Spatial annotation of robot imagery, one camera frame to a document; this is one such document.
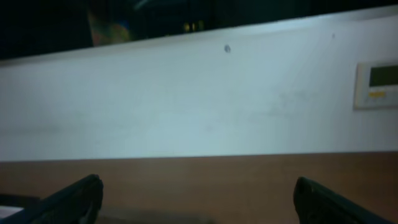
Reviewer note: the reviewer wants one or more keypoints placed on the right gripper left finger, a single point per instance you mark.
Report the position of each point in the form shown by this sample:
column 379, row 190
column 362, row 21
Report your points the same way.
column 78, row 203

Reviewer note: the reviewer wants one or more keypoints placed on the pale green plate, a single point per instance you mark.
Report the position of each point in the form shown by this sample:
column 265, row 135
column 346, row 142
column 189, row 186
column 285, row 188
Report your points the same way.
column 6, row 211

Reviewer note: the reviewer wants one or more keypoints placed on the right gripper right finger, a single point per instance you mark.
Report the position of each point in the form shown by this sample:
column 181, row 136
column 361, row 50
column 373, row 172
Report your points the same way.
column 316, row 204

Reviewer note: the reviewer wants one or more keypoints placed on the white wall control panel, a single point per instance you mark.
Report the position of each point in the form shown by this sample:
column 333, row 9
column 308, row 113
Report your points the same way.
column 376, row 85

